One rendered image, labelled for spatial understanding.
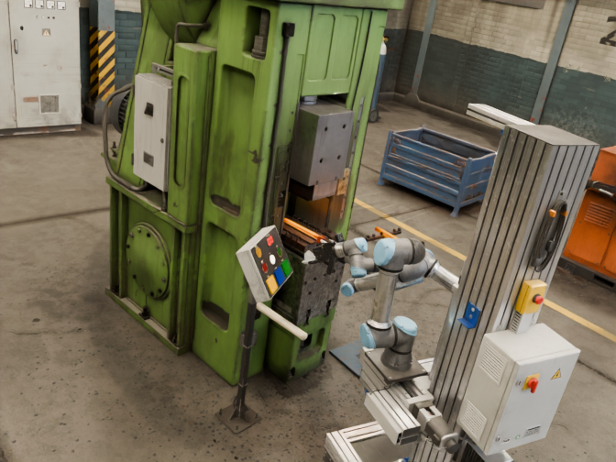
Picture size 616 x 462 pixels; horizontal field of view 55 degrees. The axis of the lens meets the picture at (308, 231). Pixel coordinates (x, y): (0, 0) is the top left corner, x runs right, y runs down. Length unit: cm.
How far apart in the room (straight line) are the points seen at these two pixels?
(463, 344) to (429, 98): 998
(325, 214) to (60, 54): 513
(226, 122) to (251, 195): 45
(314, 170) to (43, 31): 535
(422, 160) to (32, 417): 516
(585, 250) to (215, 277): 402
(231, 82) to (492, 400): 206
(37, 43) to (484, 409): 675
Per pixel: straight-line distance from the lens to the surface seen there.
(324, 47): 327
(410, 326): 277
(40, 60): 808
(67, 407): 377
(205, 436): 355
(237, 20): 319
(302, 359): 390
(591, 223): 643
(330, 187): 340
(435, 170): 717
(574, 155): 237
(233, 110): 332
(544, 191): 235
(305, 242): 349
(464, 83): 1195
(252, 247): 287
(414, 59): 1266
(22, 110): 815
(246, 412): 369
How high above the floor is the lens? 250
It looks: 25 degrees down
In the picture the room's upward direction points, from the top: 9 degrees clockwise
